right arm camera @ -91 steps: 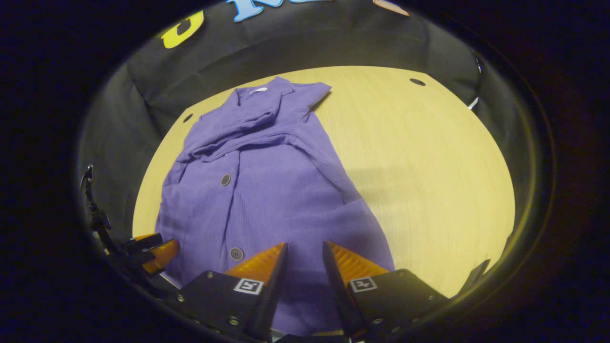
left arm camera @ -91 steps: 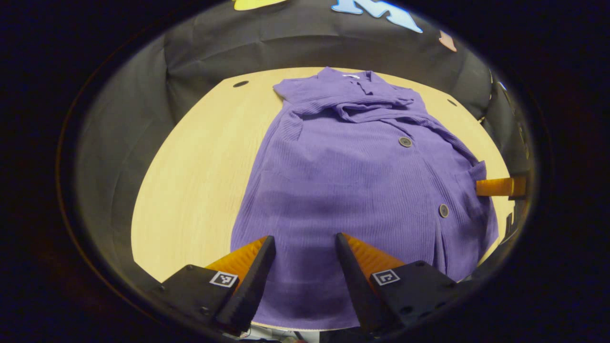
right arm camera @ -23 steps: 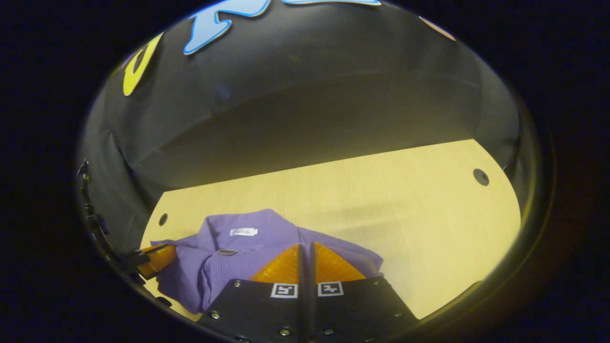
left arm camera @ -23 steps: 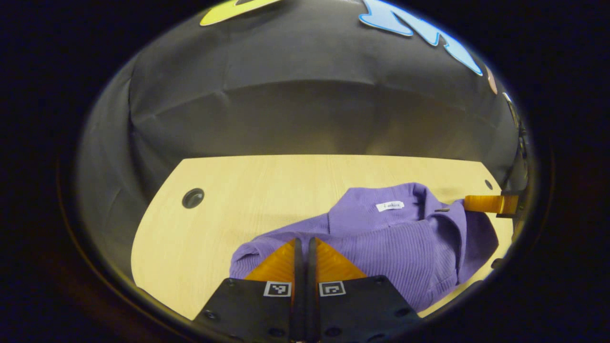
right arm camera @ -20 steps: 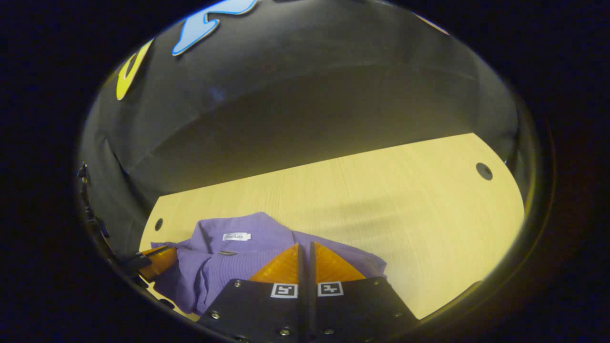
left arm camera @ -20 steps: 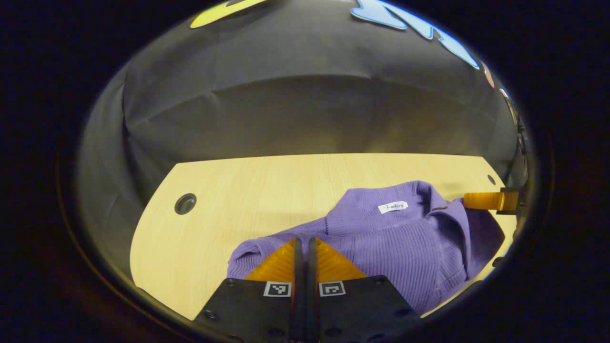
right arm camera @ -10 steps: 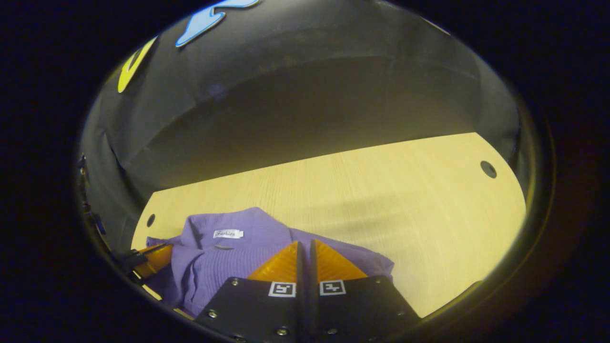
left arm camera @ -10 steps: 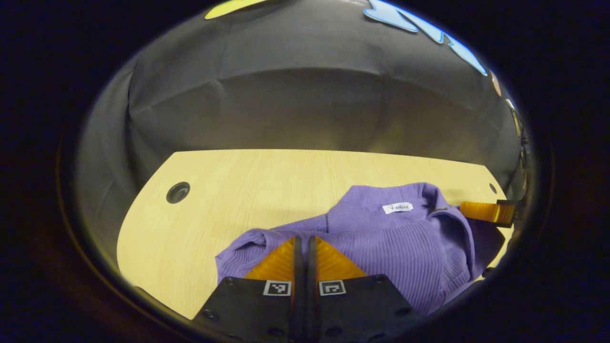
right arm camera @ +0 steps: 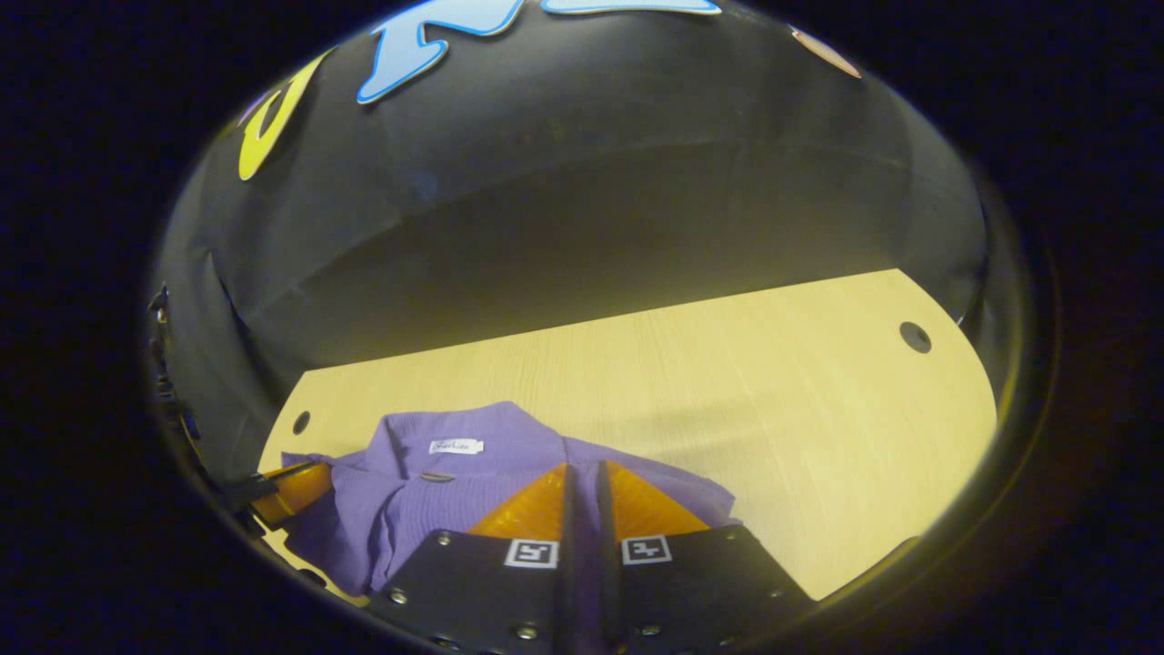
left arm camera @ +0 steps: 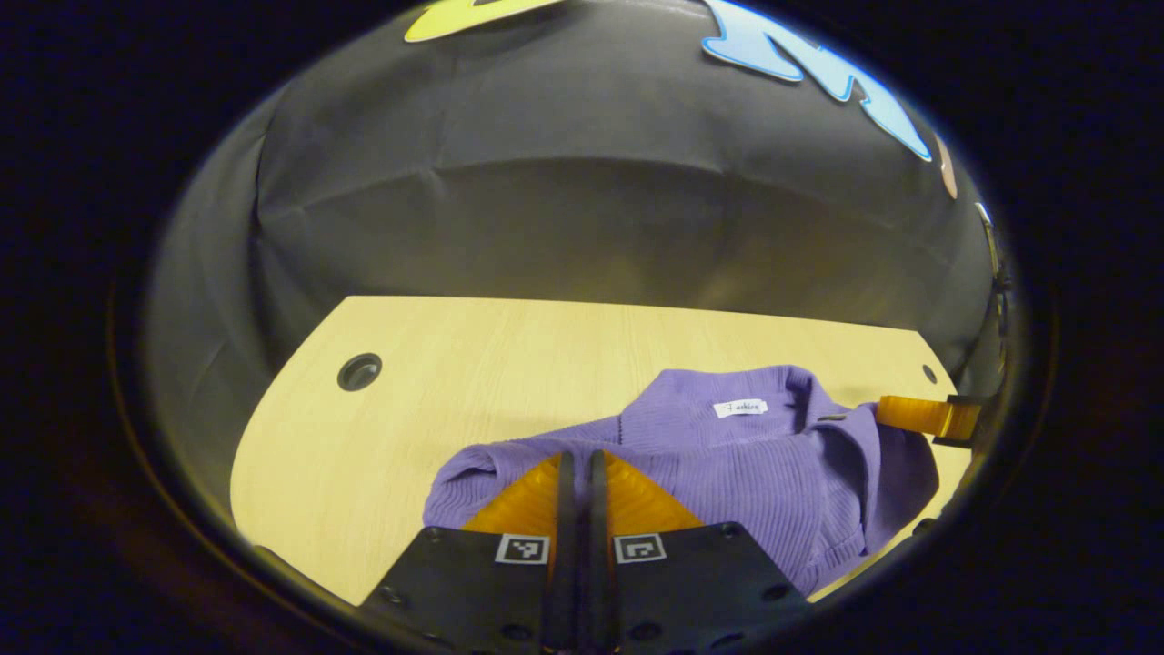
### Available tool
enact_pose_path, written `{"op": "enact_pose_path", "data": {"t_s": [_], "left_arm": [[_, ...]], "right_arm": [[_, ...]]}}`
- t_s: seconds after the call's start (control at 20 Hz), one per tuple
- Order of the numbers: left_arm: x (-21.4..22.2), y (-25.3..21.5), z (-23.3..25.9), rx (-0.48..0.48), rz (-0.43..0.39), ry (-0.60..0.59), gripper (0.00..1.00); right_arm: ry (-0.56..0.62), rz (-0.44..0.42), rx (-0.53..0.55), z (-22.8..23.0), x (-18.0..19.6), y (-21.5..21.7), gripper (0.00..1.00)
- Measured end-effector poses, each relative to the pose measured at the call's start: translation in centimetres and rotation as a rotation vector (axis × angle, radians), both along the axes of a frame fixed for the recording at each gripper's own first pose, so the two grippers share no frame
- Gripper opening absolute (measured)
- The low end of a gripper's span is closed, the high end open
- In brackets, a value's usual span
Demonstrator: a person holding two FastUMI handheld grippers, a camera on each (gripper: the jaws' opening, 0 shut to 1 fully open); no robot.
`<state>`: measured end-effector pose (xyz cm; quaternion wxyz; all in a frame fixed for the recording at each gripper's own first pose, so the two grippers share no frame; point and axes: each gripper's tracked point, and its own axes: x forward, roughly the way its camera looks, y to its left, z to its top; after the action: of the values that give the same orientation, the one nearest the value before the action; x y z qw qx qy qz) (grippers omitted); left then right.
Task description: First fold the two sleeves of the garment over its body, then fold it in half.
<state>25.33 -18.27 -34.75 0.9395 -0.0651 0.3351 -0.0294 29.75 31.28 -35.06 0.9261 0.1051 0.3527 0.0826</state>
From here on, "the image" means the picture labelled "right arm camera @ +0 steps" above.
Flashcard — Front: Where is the black backdrop cloth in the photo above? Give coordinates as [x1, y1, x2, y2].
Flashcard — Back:
[150, 0, 994, 483]

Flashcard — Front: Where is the purple button shirt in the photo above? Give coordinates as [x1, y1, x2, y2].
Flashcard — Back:
[281, 400, 739, 598]

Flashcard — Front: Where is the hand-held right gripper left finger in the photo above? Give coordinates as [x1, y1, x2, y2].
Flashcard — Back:
[366, 461, 580, 652]

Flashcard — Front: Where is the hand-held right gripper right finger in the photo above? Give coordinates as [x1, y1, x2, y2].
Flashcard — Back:
[593, 458, 817, 652]

